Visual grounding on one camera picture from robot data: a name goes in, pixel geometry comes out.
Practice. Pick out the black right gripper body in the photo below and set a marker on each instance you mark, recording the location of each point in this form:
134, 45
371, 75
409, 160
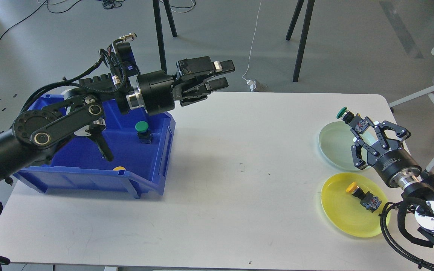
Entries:
392, 165

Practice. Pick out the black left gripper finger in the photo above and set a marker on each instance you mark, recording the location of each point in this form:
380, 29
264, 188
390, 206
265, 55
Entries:
224, 67
216, 84

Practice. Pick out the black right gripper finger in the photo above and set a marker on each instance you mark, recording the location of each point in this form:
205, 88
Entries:
357, 149
386, 144

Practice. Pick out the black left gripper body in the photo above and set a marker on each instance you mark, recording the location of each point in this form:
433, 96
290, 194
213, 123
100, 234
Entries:
157, 92

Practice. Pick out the green push button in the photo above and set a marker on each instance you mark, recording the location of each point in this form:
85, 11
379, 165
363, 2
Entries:
358, 124

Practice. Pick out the yellow push button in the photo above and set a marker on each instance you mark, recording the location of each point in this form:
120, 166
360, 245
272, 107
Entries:
367, 200

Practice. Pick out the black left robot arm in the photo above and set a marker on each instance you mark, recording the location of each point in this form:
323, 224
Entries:
52, 114

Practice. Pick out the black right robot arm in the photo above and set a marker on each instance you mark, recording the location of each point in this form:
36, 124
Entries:
418, 193

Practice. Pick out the light green plate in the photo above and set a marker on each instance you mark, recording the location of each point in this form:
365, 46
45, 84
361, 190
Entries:
335, 140

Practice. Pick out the green button right in bin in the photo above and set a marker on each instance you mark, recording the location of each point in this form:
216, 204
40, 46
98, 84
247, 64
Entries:
143, 132

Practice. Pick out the yellow plate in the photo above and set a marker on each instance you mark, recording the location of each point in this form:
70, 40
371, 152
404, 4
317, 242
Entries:
345, 211

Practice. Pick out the yellow button front of bin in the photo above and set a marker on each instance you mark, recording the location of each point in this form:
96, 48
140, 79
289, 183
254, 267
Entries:
119, 168

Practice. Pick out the white power adapter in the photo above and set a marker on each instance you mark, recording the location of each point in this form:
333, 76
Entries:
256, 86

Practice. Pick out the blue plastic bin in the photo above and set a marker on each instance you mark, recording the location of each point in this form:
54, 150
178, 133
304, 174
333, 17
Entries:
80, 165

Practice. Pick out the black stand leg left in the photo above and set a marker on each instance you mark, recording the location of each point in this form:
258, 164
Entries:
159, 29

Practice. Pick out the black stand leg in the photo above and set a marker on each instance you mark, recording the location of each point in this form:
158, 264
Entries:
303, 35
159, 29

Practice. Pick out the black stand leg right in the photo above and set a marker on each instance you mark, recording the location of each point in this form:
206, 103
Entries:
303, 35

